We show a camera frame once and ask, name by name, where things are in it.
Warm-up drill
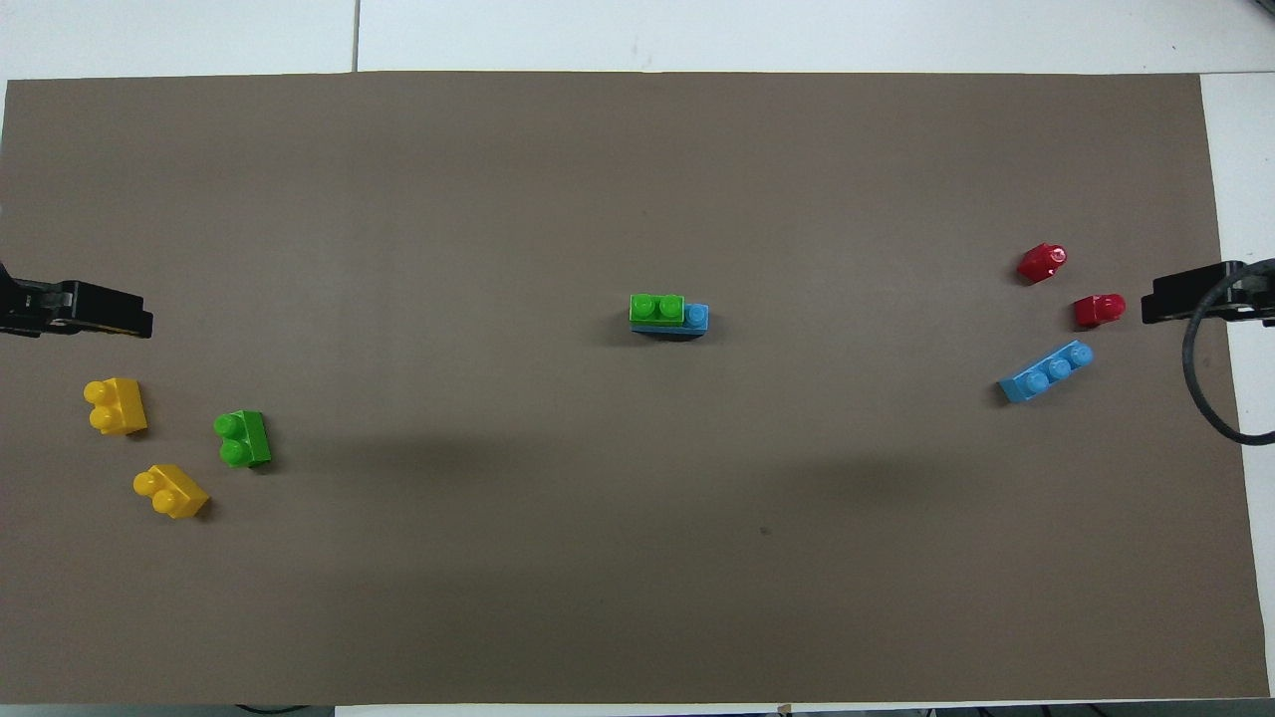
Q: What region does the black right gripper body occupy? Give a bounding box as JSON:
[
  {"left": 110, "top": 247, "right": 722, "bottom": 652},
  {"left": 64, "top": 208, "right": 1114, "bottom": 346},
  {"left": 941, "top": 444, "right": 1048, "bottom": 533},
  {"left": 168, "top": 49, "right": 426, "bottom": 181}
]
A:
[{"left": 1233, "top": 259, "right": 1275, "bottom": 328}]

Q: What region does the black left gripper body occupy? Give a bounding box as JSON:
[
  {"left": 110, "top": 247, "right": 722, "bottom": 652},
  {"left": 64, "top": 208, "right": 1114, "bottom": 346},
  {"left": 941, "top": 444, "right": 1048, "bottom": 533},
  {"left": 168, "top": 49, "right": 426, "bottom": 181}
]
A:
[{"left": 0, "top": 261, "right": 79, "bottom": 338}]

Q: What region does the blue three-stud block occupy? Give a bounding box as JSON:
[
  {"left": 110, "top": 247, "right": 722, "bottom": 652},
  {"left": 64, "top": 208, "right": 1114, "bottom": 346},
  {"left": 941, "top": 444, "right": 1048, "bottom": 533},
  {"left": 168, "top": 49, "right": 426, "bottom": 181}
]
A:
[
  {"left": 631, "top": 303, "right": 710, "bottom": 342},
  {"left": 998, "top": 340, "right": 1095, "bottom": 404}
]

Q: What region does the green two-stud block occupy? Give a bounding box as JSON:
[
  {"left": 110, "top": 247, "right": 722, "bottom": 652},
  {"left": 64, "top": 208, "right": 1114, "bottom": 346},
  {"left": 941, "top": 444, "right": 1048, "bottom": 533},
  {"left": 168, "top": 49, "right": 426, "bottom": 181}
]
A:
[
  {"left": 213, "top": 409, "right": 272, "bottom": 469},
  {"left": 630, "top": 293, "right": 686, "bottom": 327}
]

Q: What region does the yellow two-stud block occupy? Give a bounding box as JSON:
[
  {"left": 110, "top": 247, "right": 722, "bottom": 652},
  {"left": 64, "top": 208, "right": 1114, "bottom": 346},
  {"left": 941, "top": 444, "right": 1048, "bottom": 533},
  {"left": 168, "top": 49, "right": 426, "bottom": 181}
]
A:
[
  {"left": 84, "top": 377, "right": 148, "bottom": 436},
  {"left": 133, "top": 464, "right": 210, "bottom": 520}
]

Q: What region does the red single-stud block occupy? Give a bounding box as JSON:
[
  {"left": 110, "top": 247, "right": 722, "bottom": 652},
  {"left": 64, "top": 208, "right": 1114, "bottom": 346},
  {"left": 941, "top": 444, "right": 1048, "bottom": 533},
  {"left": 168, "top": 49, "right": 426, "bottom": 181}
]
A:
[
  {"left": 1073, "top": 293, "right": 1128, "bottom": 329},
  {"left": 1017, "top": 243, "right": 1068, "bottom": 286}
]

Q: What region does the brown table mat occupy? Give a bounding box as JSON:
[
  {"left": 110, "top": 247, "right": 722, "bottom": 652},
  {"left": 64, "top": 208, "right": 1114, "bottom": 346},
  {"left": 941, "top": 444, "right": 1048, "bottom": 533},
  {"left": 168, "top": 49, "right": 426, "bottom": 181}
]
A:
[{"left": 0, "top": 72, "right": 1271, "bottom": 706}]

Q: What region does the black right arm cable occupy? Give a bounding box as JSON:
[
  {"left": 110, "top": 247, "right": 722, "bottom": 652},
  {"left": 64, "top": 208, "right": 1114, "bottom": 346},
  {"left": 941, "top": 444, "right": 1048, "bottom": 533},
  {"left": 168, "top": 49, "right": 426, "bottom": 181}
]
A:
[{"left": 1182, "top": 257, "right": 1275, "bottom": 446}]

